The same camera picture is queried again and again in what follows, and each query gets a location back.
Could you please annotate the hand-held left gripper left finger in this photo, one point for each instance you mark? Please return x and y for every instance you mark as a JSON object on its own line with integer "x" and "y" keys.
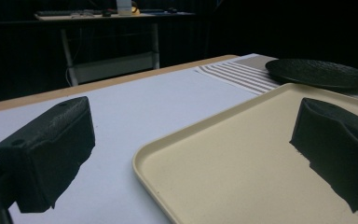
{"x": 48, "y": 149}

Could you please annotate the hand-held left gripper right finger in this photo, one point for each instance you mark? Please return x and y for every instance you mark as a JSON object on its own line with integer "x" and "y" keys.
{"x": 338, "y": 146}

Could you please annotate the black round plate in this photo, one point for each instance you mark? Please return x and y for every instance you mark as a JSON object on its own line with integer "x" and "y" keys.
{"x": 318, "y": 73}

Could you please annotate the beige plastic tray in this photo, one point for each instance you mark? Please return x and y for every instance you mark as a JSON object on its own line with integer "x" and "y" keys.
{"x": 239, "y": 165}

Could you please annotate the striped placemat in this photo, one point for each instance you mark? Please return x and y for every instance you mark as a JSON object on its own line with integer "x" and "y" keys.
{"x": 239, "y": 76}

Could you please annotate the white desk with metal legs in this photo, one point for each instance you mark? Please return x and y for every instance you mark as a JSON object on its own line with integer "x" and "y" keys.
{"x": 112, "y": 43}

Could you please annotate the dark keyboard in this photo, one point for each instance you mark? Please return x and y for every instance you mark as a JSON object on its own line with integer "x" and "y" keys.
{"x": 54, "y": 13}

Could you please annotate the dark computer mouse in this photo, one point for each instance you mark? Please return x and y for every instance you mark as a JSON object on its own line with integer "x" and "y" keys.
{"x": 106, "y": 13}

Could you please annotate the white box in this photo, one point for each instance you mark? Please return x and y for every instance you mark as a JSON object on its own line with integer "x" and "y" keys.
{"x": 124, "y": 6}

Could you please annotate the yellow object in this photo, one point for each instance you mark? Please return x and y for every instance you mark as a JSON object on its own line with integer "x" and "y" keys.
{"x": 135, "y": 10}

